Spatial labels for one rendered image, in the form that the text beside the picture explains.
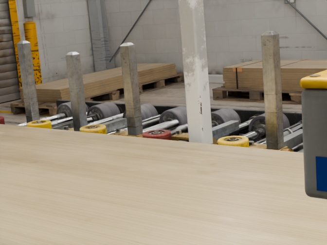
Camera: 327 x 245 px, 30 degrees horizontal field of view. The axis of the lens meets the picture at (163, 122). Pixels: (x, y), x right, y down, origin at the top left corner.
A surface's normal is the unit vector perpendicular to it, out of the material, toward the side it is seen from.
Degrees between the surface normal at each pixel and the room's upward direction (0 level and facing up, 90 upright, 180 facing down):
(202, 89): 90
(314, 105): 90
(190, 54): 90
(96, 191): 0
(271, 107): 90
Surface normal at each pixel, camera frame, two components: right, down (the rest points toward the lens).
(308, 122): -0.61, 0.21
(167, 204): -0.08, -0.98
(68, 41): 0.79, 0.06
